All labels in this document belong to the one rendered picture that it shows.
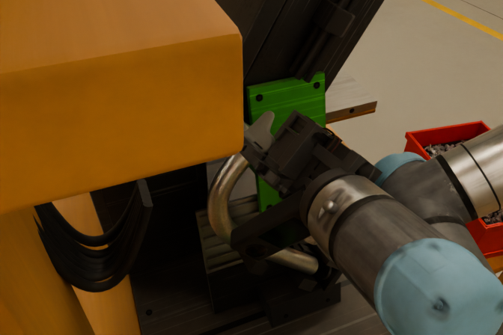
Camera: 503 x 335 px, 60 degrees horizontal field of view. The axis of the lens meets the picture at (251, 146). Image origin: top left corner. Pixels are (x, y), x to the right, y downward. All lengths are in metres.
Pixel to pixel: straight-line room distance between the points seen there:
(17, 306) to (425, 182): 0.37
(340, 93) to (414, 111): 2.08
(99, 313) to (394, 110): 2.35
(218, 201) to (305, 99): 0.19
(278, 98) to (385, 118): 2.21
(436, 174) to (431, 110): 2.49
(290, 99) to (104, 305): 0.49
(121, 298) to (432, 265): 0.64
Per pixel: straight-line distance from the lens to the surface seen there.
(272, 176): 0.45
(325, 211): 0.38
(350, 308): 0.80
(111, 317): 0.84
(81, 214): 1.00
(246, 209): 0.68
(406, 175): 0.48
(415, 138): 1.16
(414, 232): 0.33
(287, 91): 0.60
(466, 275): 0.31
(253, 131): 0.53
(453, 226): 0.45
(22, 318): 0.34
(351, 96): 0.84
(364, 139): 2.59
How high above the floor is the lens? 1.58
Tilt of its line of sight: 40 degrees down
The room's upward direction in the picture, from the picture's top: straight up
